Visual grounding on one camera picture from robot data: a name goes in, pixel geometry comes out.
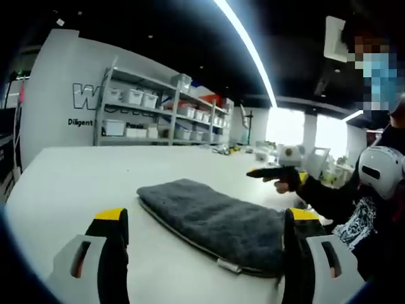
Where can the grey towel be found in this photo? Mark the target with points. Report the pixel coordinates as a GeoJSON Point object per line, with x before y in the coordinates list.
{"type": "Point", "coordinates": [215, 221]}

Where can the person's right hand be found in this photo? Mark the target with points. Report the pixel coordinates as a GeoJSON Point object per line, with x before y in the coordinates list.
{"type": "Point", "coordinates": [284, 186]}

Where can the white office chair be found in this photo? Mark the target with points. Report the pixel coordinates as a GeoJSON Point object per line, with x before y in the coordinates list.
{"type": "Point", "coordinates": [318, 161]}

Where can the yellow black tool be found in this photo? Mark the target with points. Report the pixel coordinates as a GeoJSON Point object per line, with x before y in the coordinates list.
{"type": "Point", "coordinates": [233, 149]}

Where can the black pole stand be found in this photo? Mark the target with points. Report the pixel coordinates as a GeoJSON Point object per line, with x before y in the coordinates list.
{"type": "Point", "coordinates": [249, 126]}

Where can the short ceiling light strip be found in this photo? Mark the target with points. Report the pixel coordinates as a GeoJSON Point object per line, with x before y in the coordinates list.
{"type": "Point", "coordinates": [353, 115]}

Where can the operator person in black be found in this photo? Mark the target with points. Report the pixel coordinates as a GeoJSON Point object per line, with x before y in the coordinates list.
{"type": "Point", "coordinates": [376, 221]}

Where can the row of white storage bins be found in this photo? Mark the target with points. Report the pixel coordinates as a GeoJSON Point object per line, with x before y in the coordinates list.
{"type": "Point", "coordinates": [177, 111]}

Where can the long ceiling light strip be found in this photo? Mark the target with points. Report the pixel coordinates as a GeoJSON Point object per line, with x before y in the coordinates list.
{"type": "Point", "coordinates": [250, 50]}

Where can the grey metal shelving rack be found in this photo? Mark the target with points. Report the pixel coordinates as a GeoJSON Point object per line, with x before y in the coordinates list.
{"type": "Point", "coordinates": [164, 111]}

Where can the ceiling air vent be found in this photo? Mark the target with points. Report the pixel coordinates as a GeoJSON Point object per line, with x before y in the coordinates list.
{"type": "Point", "coordinates": [334, 39]}

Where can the pink hanging object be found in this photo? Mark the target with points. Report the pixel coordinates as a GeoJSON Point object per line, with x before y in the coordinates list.
{"type": "Point", "coordinates": [22, 95]}

